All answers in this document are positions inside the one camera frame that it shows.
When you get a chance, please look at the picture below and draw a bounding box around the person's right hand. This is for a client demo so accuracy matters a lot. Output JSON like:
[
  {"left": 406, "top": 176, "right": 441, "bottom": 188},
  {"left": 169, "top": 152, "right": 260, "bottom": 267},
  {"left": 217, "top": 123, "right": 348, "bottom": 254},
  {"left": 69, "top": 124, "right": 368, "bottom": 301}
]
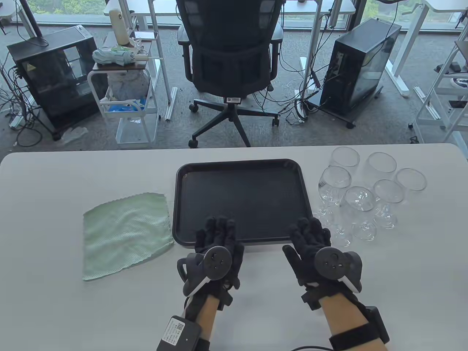
[{"left": 283, "top": 218, "right": 357, "bottom": 304}]

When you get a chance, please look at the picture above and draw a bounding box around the person's left hand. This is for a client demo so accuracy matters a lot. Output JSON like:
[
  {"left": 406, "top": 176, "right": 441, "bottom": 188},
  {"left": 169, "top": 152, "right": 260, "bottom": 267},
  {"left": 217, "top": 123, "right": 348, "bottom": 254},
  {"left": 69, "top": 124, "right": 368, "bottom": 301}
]
[{"left": 195, "top": 216, "right": 245, "bottom": 311}]

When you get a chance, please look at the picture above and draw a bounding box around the clear wine glass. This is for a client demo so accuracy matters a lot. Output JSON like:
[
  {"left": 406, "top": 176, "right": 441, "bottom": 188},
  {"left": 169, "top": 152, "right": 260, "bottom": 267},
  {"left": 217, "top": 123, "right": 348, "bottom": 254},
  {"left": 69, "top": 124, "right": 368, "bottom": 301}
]
[
  {"left": 352, "top": 179, "right": 405, "bottom": 242},
  {"left": 319, "top": 146, "right": 361, "bottom": 208},
  {"left": 330, "top": 186, "right": 376, "bottom": 248},
  {"left": 313, "top": 166, "right": 352, "bottom": 226},
  {"left": 373, "top": 167, "right": 427, "bottom": 230},
  {"left": 348, "top": 152, "right": 397, "bottom": 212}
]

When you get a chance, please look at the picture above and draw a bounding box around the green fish scale cleaning cloth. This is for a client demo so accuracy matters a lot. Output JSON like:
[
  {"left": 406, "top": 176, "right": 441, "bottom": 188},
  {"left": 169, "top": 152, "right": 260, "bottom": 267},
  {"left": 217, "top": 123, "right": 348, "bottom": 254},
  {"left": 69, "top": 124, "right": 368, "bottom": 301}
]
[{"left": 82, "top": 193, "right": 175, "bottom": 281}]

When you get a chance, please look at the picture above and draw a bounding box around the person's right forearm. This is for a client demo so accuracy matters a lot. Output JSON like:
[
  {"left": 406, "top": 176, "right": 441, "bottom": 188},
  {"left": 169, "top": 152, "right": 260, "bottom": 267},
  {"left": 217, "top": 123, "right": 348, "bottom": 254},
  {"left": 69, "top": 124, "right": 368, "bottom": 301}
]
[{"left": 320, "top": 292, "right": 393, "bottom": 351}]

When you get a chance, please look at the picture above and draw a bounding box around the plain black forearm box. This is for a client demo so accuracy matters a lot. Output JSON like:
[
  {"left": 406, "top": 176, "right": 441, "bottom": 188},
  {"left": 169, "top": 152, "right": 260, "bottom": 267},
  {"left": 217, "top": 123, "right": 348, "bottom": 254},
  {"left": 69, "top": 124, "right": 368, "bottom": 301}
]
[{"left": 366, "top": 306, "right": 390, "bottom": 344}]

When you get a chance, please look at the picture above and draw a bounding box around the person's left forearm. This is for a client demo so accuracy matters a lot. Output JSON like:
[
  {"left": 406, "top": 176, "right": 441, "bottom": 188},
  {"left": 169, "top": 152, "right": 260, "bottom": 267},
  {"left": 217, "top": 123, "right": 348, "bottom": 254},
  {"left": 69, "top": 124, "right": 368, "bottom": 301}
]
[{"left": 190, "top": 294, "right": 223, "bottom": 351}]

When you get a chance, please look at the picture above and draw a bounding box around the grey round hand tracker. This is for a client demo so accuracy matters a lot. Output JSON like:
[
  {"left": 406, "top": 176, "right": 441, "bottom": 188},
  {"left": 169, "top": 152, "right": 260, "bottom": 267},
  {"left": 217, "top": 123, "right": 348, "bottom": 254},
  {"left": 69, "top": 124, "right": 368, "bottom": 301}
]
[
  {"left": 177, "top": 246, "right": 233, "bottom": 297},
  {"left": 314, "top": 248, "right": 363, "bottom": 294}
]

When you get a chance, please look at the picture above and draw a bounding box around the black plastic tray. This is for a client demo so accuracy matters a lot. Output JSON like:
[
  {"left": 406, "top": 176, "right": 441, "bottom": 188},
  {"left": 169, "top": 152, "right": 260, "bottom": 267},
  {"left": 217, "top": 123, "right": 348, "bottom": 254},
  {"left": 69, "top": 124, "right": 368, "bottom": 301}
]
[{"left": 172, "top": 158, "right": 316, "bottom": 245}]

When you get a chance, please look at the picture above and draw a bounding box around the black box with white label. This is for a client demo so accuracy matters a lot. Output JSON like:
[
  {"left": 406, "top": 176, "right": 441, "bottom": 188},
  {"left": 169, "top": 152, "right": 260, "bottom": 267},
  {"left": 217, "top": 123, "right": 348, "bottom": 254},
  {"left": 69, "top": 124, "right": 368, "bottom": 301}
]
[{"left": 157, "top": 315, "right": 202, "bottom": 351}]

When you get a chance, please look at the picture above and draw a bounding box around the white rolling cart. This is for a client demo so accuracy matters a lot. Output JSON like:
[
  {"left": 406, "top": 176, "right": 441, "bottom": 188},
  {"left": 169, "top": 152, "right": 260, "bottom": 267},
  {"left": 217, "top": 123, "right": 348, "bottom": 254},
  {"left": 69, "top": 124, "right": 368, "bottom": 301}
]
[{"left": 87, "top": 31, "right": 161, "bottom": 145}]

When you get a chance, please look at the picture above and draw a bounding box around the blue plastic bag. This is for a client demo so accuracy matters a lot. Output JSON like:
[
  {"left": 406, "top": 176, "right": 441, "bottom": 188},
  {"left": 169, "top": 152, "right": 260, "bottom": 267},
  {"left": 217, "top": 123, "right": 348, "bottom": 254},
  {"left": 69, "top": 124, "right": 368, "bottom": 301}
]
[{"left": 108, "top": 98, "right": 147, "bottom": 113}]

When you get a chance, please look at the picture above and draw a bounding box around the black office chair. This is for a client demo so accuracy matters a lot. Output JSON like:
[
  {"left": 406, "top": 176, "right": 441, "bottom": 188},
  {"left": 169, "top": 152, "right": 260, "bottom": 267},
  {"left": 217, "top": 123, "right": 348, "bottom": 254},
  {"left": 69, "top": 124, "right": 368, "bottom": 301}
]
[{"left": 176, "top": 0, "right": 284, "bottom": 148}]

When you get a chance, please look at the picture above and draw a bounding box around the white plastic bag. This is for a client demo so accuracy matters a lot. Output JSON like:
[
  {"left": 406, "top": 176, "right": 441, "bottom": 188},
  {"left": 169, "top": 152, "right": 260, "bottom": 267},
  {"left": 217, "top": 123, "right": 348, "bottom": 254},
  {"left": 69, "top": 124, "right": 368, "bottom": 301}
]
[{"left": 106, "top": 69, "right": 152, "bottom": 101}]

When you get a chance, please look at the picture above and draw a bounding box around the clear plastic bag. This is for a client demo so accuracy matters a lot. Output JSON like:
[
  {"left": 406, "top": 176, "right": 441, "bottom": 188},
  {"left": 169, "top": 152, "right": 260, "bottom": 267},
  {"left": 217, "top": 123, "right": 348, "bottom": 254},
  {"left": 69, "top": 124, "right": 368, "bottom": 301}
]
[{"left": 58, "top": 126, "right": 89, "bottom": 144}]

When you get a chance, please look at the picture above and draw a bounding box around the pale green folded umbrella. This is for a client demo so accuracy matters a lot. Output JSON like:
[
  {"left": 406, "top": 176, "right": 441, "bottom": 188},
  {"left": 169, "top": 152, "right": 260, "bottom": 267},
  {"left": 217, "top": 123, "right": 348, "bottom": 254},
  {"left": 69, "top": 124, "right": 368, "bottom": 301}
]
[{"left": 91, "top": 46, "right": 161, "bottom": 67}]

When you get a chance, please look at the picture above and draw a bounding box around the black glass-sided computer tower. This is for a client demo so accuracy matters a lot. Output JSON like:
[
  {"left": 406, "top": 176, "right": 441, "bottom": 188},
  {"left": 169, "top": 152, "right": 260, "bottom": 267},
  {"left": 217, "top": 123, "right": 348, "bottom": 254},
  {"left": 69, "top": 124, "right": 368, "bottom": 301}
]
[{"left": 7, "top": 25, "right": 110, "bottom": 141}]

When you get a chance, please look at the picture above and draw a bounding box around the cream cylindrical bottle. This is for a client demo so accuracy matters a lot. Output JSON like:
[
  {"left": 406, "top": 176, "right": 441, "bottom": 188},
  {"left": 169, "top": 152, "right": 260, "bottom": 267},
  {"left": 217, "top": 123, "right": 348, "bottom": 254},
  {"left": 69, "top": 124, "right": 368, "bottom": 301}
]
[{"left": 109, "top": 8, "right": 135, "bottom": 47}]

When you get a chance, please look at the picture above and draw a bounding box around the black pole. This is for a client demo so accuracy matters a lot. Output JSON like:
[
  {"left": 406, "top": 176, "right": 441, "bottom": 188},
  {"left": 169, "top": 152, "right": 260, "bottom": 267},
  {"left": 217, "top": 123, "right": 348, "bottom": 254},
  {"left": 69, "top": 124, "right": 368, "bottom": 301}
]
[{"left": 18, "top": 0, "right": 42, "bottom": 39}]

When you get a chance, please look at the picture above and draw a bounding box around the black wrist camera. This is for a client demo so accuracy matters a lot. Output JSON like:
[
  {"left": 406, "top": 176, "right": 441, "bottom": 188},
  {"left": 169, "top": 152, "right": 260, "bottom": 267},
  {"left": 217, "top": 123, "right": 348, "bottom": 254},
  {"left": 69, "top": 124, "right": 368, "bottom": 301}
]
[
  {"left": 302, "top": 289, "right": 323, "bottom": 312},
  {"left": 216, "top": 285, "right": 235, "bottom": 311}
]

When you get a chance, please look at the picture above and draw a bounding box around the black forearm strap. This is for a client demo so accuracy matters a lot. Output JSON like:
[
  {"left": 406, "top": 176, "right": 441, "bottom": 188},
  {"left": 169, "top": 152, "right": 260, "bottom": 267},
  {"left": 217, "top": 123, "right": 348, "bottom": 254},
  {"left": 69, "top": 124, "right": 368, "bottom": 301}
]
[{"left": 329, "top": 324, "right": 370, "bottom": 351}]

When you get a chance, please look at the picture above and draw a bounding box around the white shelf frame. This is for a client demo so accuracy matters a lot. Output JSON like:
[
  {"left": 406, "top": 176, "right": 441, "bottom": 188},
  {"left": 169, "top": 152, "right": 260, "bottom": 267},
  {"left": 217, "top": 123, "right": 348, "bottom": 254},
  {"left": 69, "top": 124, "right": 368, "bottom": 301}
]
[{"left": 409, "top": 38, "right": 468, "bottom": 147}]

